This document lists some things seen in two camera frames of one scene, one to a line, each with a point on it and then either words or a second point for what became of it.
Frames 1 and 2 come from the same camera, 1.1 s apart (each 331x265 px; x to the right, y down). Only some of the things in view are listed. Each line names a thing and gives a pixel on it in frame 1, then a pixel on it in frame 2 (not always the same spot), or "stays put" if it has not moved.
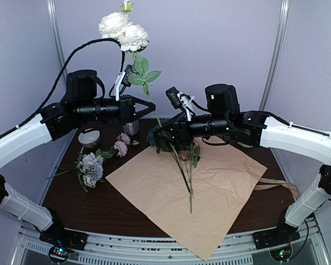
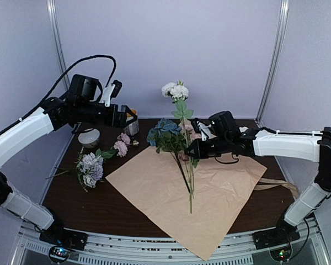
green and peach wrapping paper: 223,183 stays put
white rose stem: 133,38 to 177,91
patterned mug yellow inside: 131,128 stays put
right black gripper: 180,130 to 199,153
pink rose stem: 119,148 stays put
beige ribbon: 278,183 stays put
